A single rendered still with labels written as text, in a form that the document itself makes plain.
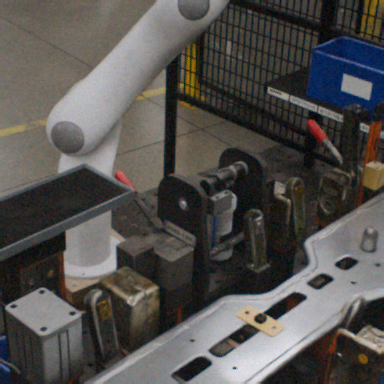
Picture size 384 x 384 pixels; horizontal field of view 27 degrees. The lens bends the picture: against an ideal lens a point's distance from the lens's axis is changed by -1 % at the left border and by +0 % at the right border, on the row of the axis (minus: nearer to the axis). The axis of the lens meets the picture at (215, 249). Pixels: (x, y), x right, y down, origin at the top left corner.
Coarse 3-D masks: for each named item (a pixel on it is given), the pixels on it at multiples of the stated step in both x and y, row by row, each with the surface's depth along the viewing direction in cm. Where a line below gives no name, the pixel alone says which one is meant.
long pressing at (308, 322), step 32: (352, 224) 166; (320, 256) 156; (352, 256) 156; (288, 288) 146; (352, 288) 147; (192, 320) 136; (224, 320) 137; (288, 320) 138; (320, 320) 139; (160, 352) 129; (192, 352) 130; (256, 352) 131; (288, 352) 132
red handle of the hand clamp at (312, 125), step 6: (306, 126) 173; (312, 126) 172; (318, 126) 172; (312, 132) 172; (318, 132) 172; (318, 138) 172; (324, 138) 172; (324, 144) 172; (330, 144) 172; (330, 150) 171; (336, 150) 172; (336, 156) 171; (336, 162) 172; (354, 174) 171
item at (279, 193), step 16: (272, 208) 162; (288, 208) 160; (272, 224) 165; (272, 240) 166; (288, 240) 165; (272, 256) 169; (288, 256) 168; (272, 272) 170; (288, 272) 171; (272, 288) 172
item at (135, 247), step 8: (128, 240) 139; (136, 240) 139; (120, 248) 137; (128, 248) 136; (136, 248) 137; (144, 248) 137; (152, 248) 138; (120, 256) 138; (128, 256) 136; (136, 256) 135; (144, 256) 137; (152, 256) 139; (120, 264) 139; (128, 264) 137; (136, 264) 136; (144, 264) 138; (152, 264) 140; (144, 272) 139; (152, 272) 141
